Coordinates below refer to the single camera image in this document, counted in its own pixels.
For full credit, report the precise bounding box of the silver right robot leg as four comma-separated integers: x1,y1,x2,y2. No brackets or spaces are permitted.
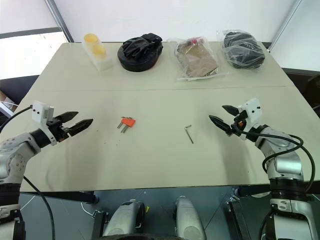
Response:
173,195,208,240

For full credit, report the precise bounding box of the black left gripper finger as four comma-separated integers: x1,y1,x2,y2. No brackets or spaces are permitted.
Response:
56,111,79,124
66,118,94,137

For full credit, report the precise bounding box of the grey metal table leg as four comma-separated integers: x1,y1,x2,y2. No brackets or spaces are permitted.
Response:
91,209,110,240
225,195,248,240

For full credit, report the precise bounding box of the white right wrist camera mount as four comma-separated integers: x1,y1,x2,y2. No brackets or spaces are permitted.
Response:
237,98,264,141

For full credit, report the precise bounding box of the black punching mitt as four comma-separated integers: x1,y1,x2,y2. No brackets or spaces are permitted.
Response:
117,32,165,74

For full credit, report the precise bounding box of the clear bag with black item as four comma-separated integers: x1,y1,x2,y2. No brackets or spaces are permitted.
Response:
215,29,267,71

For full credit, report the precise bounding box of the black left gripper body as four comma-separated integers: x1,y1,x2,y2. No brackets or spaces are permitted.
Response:
47,118,71,143

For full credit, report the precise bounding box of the white cup tray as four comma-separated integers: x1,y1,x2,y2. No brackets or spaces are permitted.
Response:
83,37,114,72

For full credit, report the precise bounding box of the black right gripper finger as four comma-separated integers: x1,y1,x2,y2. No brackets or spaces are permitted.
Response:
221,104,242,117
208,114,235,137

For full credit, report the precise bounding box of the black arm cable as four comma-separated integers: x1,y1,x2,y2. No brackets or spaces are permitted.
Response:
0,105,55,240
238,129,316,240

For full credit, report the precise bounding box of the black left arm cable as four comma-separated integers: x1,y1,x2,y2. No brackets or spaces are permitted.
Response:
0,105,55,240

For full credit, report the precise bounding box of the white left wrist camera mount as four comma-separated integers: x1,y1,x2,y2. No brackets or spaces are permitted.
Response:
31,100,58,146

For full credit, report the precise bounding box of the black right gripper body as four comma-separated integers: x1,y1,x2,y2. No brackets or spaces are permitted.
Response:
230,110,249,137

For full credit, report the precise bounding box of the silver left robot leg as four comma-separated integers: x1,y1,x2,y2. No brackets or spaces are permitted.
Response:
101,198,147,238

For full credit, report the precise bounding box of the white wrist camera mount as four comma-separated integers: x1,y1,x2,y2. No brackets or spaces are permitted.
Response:
237,98,264,141
31,100,58,146

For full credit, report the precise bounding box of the yellow round cup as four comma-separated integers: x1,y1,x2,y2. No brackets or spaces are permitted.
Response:
92,44,107,60
84,33,100,46

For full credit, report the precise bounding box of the red plastic hex key holder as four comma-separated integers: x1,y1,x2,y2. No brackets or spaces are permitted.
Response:
121,117,137,128

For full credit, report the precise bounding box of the silver robot leg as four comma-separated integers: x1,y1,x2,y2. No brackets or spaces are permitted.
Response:
101,198,147,238
173,195,208,240

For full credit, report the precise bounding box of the orange part with screws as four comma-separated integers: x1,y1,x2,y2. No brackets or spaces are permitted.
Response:
123,116,133,134

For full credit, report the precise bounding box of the black table frame bar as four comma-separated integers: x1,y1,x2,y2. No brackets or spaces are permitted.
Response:
19,190,99,205
236,186,274,199

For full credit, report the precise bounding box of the clear bag with brown item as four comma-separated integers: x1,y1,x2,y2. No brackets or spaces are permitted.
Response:
166,36,229,83

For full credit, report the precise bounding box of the grey diagonal wall beam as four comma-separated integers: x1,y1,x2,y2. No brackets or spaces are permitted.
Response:
269,0,309,52
47,0,75,44

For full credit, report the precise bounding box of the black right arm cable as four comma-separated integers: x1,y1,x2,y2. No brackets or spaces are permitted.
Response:
238,129,316,240

